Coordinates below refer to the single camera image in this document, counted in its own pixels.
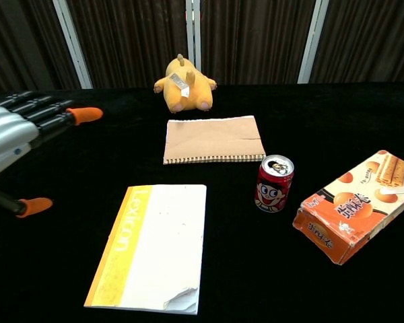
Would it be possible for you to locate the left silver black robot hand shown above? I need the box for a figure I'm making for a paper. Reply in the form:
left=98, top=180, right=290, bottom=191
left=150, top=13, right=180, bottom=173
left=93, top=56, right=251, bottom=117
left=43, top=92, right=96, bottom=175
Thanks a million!
left=0, top=90, right=104, bottom=219

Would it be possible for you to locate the white notebook with yellow cover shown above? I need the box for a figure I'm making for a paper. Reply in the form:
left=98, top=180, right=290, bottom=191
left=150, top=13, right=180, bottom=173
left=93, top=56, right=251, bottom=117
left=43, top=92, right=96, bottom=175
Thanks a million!
left=83, top=184, right=208, bottom=316

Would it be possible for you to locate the kraft brown spiral notebook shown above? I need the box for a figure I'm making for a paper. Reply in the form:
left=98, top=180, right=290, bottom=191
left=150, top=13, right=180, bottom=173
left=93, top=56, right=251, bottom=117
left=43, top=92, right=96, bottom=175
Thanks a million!
left=162, top=115, right=267, bottom=166

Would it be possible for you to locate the dark brown curtain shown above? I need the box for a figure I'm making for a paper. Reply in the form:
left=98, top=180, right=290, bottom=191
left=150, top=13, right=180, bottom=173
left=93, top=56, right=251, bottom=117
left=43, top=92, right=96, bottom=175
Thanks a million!
left=0, top=0, right=80, bottom=97
left=200, top=0, right=319, bottom=85
left=311, top=0, right=404, bottom=84
left=67, top=0, right=189, bottom=89

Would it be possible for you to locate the yellow plush toy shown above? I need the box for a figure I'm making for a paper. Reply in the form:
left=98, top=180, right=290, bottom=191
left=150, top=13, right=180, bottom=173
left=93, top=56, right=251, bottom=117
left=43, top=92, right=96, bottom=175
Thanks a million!
left=154, top=53, right=217, bottom=114

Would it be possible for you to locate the red drink can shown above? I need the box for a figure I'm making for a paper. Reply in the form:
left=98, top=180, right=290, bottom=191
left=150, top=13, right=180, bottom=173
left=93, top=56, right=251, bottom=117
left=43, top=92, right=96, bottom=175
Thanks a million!
left=254, top=154, right=295, bottom=213

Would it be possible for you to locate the black velvet tablecloth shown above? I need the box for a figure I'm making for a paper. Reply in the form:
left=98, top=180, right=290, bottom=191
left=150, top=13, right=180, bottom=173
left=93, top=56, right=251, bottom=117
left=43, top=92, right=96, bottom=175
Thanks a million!
left=0, top=82, right=404, bottom=323

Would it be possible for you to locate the orange egg roll snack box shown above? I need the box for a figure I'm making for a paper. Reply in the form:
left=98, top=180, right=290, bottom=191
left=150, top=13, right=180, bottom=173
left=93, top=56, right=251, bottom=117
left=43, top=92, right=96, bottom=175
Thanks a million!
left=292, top=149, right=404, bottom=266

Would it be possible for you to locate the white frame post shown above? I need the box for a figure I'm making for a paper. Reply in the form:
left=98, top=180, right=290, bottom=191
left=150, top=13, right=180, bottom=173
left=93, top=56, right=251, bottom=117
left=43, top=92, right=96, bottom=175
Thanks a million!
left=185, top=0, right=202, bottom=71
left=52, top=0, right=94, bottom=89
left=296, top=0, right=330, bottom=84

